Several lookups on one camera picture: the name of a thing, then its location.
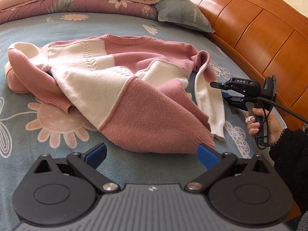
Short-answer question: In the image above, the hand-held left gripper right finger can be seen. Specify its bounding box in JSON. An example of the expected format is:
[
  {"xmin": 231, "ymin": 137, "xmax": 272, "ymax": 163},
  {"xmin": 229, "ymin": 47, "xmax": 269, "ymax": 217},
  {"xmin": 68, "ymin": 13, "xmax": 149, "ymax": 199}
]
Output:
[{"xmin": 186, "ymin": 144, "xmax": 275, "ymax": 193}]

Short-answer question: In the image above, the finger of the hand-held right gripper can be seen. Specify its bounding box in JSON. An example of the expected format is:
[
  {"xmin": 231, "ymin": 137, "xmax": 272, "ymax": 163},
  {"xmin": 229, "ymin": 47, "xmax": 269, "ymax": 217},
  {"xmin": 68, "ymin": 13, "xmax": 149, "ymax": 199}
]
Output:
[
  {"xmin": 223, "ymin": 93, "xmax": 246, "ymax": 107},
  {"xmin": 210, "ymin": 78, "xmax": 233, "ymax": 89}
]

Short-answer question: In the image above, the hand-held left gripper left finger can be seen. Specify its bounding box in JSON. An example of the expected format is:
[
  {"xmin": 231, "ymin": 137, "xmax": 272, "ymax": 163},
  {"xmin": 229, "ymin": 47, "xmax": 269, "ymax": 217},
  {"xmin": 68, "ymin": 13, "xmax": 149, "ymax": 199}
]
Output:
[{"xmin": 34, "ymin": 143, "xmax": 121, "ymax": 193}]

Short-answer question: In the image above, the pink and white knit sweater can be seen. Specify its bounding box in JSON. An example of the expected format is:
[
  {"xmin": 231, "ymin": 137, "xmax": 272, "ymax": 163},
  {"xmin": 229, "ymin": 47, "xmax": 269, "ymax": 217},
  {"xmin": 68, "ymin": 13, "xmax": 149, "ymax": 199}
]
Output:
[{"xmin": 4, "ymin": 34, "xmax": 226, "ymax": 155}]

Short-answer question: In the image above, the person's right forearm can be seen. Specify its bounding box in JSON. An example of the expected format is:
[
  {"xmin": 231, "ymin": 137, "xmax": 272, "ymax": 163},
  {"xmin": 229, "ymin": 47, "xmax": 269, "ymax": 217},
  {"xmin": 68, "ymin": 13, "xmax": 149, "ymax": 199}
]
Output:
[{"xmin": 269, "ymin": 128, "xmax": 308, "ymax": 216}]

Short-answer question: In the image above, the person's right hand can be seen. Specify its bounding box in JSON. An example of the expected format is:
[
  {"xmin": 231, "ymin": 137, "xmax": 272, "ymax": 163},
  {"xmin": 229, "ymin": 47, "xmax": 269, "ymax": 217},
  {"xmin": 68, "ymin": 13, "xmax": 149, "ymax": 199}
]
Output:
[{"xmin": 245, "ymin": 108, "xmax": 287, "ymax": 145}]

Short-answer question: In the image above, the wooden bed headboard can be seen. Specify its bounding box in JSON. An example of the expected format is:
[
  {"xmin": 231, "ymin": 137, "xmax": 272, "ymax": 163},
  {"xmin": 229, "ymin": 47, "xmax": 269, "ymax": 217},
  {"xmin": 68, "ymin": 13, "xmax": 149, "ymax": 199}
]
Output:
[{"xmin": 174, "ymin": 0, "xmax": 308, "ymax": 126}]

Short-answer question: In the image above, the grey green printed pillow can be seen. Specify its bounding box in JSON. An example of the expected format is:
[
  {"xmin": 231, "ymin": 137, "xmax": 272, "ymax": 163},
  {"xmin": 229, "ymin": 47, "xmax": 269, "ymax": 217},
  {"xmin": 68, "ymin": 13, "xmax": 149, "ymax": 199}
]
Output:
[{"xmin": 154, "ymin": 0, "xmax": 215, "ymax": 33}]

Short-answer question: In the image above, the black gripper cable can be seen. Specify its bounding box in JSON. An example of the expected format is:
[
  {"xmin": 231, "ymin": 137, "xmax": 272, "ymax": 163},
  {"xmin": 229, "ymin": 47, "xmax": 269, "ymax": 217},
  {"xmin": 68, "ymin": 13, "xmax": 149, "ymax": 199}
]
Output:
[{"xmin": 254, "ymin": 96, "xmax": 308, "ymax": 150}]

